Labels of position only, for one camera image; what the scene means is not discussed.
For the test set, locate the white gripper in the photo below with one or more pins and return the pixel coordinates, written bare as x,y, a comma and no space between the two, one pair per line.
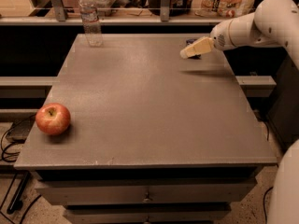
220,39

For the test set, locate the dark blue rxbar wrapper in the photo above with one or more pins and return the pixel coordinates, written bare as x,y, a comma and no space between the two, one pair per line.
188,42

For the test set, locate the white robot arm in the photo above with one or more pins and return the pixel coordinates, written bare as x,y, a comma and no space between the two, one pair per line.
274,23

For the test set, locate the red apple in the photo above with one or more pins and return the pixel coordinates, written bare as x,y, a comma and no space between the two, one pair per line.
53,119

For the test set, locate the clear plastic water bottle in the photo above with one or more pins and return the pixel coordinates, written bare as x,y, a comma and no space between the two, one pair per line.
91,22

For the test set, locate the grey drawer cabinet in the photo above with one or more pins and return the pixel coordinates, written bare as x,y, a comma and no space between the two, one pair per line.
144,120

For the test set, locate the upper drawer knob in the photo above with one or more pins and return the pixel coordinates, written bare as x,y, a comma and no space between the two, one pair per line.
147,198

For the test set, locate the black power adapter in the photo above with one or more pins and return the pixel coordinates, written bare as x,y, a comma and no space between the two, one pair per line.
19,131

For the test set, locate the metal shelf rail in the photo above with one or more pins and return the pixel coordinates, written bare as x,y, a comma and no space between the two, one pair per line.
113,13

